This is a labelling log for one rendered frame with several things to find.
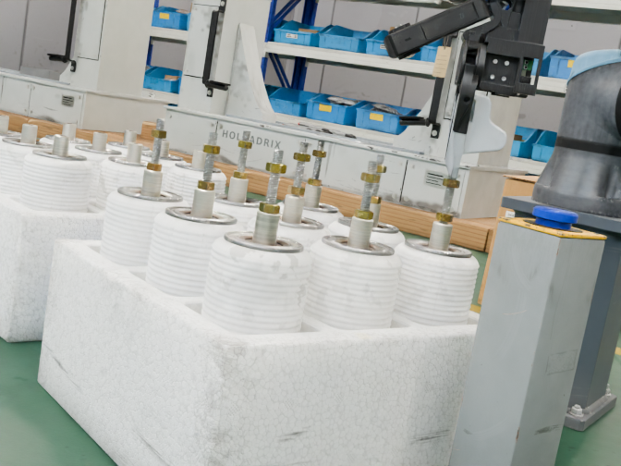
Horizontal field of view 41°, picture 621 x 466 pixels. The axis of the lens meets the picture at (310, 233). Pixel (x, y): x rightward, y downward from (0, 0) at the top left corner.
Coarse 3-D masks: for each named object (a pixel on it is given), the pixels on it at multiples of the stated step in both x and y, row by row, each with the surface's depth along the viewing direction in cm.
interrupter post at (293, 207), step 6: (288, 198) 94; (294, 198) 93; (300, 198) 94; (288, 204) 94; (294, 204) 93; (300, 204) 94; (288, 210) 94; (294, 210) 94; (300, 210) 94; (282, 216) 95; (288, 216) 94; (294, 216) 94; (300, 216) 94; (294, 222) 94; (300, 222) 95
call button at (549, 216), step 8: (536, 208) 76; (544, 208) 75; (552, 208) 76; (536, 216) 76; (544, 216) 75; (552, 216) 74; (560, 216) 74; (568, 216) 74; (576, 216) 75; (544, 224) 75; (552, 224) 75; (560, 224) 75; (568, 224) 75
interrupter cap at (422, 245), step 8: (408, 240) 94; (416, 240) 95; (424, 240) 96; (416, 248) 91; (424, 248) 90; (448, 248) 94; (456, 248) 94; (448, 256) 89; (456, 256) 90; (464, 256) 90
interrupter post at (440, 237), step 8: (432, 224) 93; (440, 224) 92; (448, 224) 93; (432, 232) 92; (440, 232) 92; (448, 232) 92; (432, 240) 92; (440, 240) 92; (448, 240) 92; (432, 248) 92; (440, 248) 92
